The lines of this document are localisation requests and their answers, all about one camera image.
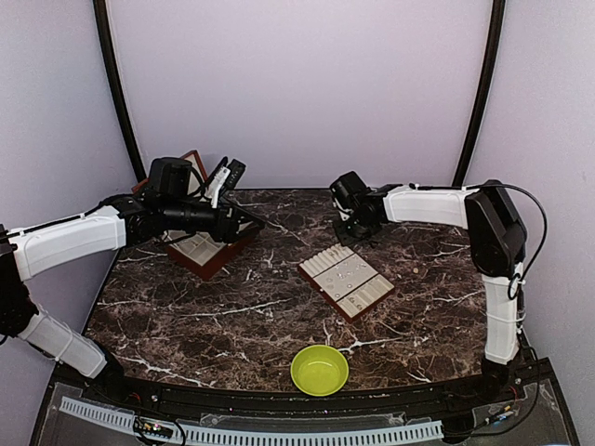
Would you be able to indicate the brown ring earring tray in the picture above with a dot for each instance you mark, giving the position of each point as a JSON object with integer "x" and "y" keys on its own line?
{"x": 346, "y": 281}

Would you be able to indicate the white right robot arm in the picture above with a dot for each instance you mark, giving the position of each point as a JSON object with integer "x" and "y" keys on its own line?
{"x": 496, "y": 235}

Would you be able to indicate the brown wooden jewelry box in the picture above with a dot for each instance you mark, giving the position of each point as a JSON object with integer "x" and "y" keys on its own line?
{"x": 204, "y": 241}

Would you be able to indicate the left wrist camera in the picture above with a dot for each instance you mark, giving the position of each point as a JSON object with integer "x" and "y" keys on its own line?
{"x": 224, "y": 178}

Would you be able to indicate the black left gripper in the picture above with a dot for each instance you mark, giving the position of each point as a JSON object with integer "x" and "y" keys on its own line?
{"x": 225, "y": 227}

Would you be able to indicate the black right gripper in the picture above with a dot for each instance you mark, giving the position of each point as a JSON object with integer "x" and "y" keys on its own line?
{"x": 346, "y": 240}

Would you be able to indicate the black right frame post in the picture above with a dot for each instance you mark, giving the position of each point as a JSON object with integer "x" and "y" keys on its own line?
{"x": 483, "y": 89}

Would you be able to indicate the black frame post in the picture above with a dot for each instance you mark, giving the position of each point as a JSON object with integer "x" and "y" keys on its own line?
{"x": 107, "y": 49}
{"x": 483, "y": 89}

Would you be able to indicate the black left frame post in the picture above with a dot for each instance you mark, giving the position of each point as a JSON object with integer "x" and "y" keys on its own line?
{"x": 107, "y": 49}

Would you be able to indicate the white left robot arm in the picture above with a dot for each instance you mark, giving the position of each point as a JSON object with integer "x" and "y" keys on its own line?
{"x": 173, "y": 197}

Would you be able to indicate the white slotted cable duct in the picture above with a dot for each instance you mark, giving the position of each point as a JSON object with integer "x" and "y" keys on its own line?
{"x": 235, "y": 432}

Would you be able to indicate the green bowl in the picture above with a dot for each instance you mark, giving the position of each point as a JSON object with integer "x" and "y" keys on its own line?
{"x": 319, "y": 370}

